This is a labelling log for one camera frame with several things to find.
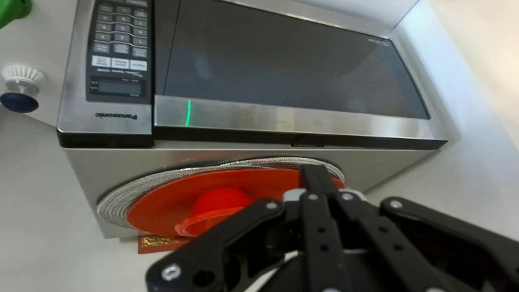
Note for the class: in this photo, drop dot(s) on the red plate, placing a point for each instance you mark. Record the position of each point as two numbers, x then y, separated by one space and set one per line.
163 202

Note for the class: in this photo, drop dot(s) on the stainless steel microwave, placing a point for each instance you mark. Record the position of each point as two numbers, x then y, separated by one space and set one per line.
103 81

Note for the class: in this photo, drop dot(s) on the dark glass microwave door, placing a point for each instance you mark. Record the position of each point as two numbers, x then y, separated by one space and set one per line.
281 69

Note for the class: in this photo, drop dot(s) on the green cone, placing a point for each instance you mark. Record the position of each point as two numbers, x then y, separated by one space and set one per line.
13 9

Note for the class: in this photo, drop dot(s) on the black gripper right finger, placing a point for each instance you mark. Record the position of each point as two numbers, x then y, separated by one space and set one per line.
411 237

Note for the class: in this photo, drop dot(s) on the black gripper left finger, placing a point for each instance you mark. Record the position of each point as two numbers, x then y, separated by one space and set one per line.
216 248

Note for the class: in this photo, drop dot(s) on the red bowl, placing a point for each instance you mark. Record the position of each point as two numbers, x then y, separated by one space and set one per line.
221 202

